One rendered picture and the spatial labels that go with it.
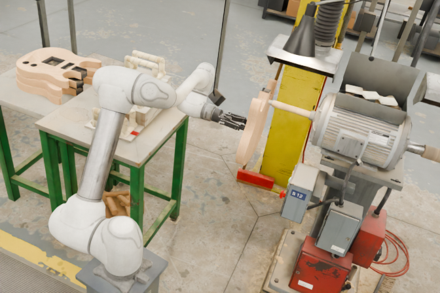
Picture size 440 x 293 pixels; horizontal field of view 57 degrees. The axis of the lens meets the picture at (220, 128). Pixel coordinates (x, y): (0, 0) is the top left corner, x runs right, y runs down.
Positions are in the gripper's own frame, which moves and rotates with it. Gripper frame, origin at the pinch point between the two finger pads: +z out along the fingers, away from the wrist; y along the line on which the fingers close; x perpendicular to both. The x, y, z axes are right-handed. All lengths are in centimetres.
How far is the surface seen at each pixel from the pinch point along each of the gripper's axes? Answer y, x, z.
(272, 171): -96, -76, 8
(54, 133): 39, -21, -89
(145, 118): 14, -9, -52
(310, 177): 33.0, 2.2, 36.6
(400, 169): 6, 7, 73
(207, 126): -146, -83, -68
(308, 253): 19, -47, 48
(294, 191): 40, -3, 33
